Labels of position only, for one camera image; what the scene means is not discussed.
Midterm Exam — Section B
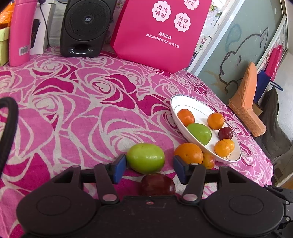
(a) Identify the large orange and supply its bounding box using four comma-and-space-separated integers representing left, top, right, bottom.
174, 143, 203, 164

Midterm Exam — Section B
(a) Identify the green apple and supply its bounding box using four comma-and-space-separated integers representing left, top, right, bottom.
126, 143, 165, 174
187, 123, 212, 145

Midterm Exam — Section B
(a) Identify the dark red plum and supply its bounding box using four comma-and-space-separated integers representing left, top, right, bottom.
218, 127, 233, 140

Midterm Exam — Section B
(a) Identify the small red apple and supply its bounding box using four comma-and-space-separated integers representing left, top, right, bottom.
202, 153, 215, 169

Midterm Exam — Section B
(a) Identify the orange fruit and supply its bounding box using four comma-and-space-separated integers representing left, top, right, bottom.
207, 113, 225, 130
177, 109, 195, 127
214, 139, 235, 158

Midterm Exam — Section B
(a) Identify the large red plum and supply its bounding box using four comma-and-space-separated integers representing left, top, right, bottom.
139, 174, 176, 196

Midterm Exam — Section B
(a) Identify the pink rose tablecloth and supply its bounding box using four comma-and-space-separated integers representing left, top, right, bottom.
1, 48, 273, 237

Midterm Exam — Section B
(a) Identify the orange covered chair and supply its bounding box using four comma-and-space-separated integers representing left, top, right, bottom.
228, 62, 266, 137

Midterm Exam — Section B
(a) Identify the dark grey covered chair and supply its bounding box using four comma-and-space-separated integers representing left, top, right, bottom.
255, 87, 292, 161

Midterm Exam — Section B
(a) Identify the blue bag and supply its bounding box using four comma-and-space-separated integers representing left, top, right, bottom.
254, 70, 284, 104

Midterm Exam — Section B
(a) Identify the small pink hanging bag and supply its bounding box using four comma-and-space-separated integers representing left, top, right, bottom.
265, 45, 283, 81

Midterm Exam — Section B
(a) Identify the pink tote bag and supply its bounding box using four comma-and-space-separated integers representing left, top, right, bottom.
110, 0, 211, 73

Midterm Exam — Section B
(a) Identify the black speaker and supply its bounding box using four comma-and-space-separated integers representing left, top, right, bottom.
60, 0, 116, 57

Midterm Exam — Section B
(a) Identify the green cardboard box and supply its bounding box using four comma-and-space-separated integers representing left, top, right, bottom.
0, 27, 10, 66

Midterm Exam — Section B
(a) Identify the white box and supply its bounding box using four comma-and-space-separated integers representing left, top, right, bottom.
30, 1, 56, 55

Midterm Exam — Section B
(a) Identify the pink thermos bottle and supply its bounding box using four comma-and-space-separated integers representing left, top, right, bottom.
9, 0, 38, 66

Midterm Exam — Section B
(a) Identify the black cable loop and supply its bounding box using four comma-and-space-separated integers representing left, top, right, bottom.
0, 96, 19, 177

